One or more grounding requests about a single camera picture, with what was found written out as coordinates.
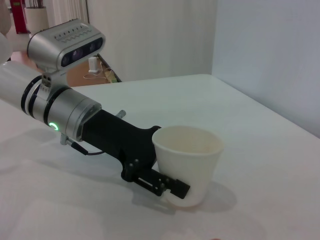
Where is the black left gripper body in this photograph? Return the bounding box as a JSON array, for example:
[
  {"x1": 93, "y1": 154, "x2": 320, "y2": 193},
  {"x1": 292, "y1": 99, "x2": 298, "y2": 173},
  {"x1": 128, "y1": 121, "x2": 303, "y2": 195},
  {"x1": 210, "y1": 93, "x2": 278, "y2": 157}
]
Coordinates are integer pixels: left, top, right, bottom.
[{"x1": 81, "y1": 109, "x2": 163, "y2": 182}]

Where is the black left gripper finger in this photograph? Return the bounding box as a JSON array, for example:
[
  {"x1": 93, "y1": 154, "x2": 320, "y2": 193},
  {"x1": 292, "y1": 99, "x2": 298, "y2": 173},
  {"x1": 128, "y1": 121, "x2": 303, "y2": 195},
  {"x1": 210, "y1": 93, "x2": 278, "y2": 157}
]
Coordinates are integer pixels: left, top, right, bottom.
[{"x1": 128, "y1": 165, "x2": 192, "y2": 200}]

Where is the white paper cup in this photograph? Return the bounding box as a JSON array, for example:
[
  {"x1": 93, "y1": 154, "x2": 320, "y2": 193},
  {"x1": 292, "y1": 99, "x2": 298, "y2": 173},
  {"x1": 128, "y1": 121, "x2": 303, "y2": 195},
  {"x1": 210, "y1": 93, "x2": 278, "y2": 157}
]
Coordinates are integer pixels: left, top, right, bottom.
[{"x1": 151, "y1": 125, "x2": 225, "y2": 208}]

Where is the beige floor power strip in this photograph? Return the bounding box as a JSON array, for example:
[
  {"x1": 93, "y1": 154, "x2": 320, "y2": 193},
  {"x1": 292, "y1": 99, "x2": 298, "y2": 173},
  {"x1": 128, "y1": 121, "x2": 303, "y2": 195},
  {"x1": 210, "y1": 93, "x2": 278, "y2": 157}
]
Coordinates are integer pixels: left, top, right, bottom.
[{"x1": 104, "y1": 69, "x2": 119, "y2": 84}]

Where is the white power adapter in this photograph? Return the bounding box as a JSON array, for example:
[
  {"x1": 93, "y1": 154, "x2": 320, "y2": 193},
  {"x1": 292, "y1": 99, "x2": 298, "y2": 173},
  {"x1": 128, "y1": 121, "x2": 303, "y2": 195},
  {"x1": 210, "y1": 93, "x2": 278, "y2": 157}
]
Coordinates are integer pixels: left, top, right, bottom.
[{"x1": 88, "y1": 56, "x2": 101, "y2": 74}]

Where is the white curtain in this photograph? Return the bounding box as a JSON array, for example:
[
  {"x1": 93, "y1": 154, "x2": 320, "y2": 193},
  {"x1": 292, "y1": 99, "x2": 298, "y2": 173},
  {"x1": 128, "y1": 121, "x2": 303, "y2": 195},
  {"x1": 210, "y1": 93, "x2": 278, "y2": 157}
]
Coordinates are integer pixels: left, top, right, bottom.
[{"x1": 43, "y1": 0, "x2": 90, "y2": 28}]

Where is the white round planter pot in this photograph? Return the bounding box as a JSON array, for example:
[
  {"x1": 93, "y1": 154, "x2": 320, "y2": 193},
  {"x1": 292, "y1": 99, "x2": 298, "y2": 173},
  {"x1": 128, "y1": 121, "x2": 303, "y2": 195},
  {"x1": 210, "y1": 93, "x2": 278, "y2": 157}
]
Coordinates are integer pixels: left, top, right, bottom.
[{"x1": 24, "y1": 6, "x2": 50, "y2": 35}]

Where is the red cabinet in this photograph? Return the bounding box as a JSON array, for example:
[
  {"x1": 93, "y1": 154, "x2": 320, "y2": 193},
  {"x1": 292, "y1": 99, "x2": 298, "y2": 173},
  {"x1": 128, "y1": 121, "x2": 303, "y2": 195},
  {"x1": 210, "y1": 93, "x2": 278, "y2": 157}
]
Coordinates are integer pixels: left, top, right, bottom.
[{"x1": 9, "y1": 0, "x2": 29, "y2": 35}]

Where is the person in beige top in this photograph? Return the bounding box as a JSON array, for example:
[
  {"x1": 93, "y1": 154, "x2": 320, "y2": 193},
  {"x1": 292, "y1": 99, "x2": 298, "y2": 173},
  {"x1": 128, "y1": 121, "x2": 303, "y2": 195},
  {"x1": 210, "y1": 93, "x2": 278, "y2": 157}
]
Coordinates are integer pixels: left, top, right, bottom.
[{"x1": 0, "y1": 0, "x2": 13, "y2": 35}]

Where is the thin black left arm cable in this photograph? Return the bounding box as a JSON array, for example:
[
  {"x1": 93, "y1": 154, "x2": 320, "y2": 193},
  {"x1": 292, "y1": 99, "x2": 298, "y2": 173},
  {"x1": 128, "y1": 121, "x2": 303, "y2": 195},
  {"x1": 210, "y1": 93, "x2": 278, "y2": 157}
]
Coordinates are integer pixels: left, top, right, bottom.
[{"x1": 70, "y1": 140, "x2": 111, "y2": 157}]

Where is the silver left gripper cable connector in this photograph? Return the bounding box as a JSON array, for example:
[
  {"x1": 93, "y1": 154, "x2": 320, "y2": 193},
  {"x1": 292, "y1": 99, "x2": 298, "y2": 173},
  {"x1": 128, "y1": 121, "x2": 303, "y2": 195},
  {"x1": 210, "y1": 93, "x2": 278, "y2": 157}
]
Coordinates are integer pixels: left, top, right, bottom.
[{"x1": 59, "y1": 133, "x2": 76, "y2": 147}]

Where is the white floor cord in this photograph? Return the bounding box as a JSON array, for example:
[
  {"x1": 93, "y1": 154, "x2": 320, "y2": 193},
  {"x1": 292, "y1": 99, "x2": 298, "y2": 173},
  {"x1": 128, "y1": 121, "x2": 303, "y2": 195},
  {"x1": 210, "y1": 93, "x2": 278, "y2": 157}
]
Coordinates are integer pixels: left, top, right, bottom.
[{"x1": 83, "y1": 68, "x2": 112, "y2": 79}]

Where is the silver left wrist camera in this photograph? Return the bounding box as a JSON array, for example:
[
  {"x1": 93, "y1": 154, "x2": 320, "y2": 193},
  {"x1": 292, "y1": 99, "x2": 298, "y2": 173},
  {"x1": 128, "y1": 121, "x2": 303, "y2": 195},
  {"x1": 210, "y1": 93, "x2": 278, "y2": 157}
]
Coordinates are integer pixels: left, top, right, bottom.
[{"x1": 26, "y1": 19, "x2": 106, "y2": 99}]

